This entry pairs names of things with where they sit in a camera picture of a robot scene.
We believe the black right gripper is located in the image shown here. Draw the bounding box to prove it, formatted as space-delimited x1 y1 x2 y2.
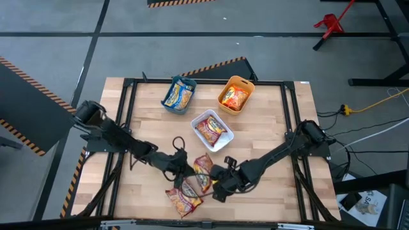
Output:
209 164 247 203

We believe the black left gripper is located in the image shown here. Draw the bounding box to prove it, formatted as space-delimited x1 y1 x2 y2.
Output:
162 149 197 190

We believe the red Maruchan noodle packet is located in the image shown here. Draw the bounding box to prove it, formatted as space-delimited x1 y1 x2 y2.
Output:
165 180 205 219
192 153 215 195
195 114 228 148

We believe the white plastic bin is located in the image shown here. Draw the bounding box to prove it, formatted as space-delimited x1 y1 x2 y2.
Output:
190 109 235 153

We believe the orange Maruchan noodle packet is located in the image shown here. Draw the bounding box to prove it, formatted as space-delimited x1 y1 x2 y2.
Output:
221 86 250 112

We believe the black and silver rig bar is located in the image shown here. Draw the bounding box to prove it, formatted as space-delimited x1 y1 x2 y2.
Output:
98 218 316 230

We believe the teal plastic bin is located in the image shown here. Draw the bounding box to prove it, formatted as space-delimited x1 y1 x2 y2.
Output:
160 75 197 115

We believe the orange plastic bin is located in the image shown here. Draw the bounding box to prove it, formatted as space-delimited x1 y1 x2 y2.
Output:
217 75 256 116

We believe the hazard tape strip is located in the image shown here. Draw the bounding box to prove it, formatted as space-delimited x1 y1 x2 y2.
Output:
59 146 88 219

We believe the black phone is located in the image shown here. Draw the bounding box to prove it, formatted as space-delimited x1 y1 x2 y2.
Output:
339 191 363 211

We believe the black floor bar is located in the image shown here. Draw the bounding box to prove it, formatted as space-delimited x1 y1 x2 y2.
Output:
334 169 409 195

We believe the white printed paper sheet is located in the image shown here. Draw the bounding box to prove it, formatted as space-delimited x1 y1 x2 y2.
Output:
336 174 388 227

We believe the large hazard-striped black floor mat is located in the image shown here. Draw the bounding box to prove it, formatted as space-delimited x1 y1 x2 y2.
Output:
0 56 82 157

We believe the black equipment case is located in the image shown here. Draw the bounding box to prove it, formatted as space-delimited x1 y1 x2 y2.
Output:
376 183 409 230

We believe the red floor stand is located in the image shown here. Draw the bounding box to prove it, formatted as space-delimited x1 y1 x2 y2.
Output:
313 0 356 51

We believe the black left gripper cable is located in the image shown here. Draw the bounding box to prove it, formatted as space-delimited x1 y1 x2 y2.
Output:
172 136 187 153

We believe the black aluminium table frame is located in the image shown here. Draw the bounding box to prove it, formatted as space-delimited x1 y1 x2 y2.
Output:
76 72 341 223

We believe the black floor cable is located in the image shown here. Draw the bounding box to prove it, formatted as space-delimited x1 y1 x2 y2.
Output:
316 110 409 154

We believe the white cable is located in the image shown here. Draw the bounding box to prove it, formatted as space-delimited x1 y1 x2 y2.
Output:
338 118 409 151

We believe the yellow extension cable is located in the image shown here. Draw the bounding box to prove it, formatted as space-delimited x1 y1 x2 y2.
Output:
350 90 409 114

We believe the black desk leg frame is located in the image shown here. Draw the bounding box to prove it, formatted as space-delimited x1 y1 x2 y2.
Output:
320 0 409 87

